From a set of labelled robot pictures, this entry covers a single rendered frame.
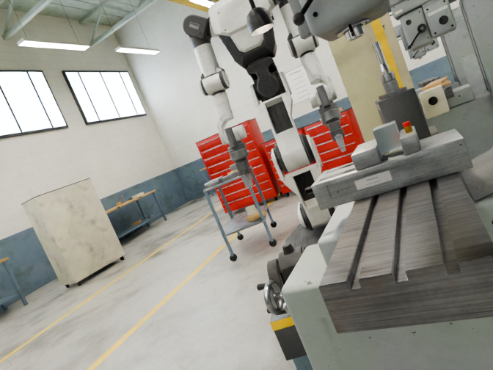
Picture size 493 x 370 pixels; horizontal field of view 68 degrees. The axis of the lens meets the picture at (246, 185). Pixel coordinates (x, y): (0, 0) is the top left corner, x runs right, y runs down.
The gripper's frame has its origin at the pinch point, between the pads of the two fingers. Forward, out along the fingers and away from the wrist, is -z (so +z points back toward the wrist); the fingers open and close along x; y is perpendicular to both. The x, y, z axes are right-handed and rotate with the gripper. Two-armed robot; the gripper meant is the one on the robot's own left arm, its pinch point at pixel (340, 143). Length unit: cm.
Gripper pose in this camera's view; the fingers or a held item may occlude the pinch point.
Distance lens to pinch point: 169.5
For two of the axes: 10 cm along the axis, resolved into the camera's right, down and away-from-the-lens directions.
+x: -3.0, -0.5, -9.5
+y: 9.0, -3.4, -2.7
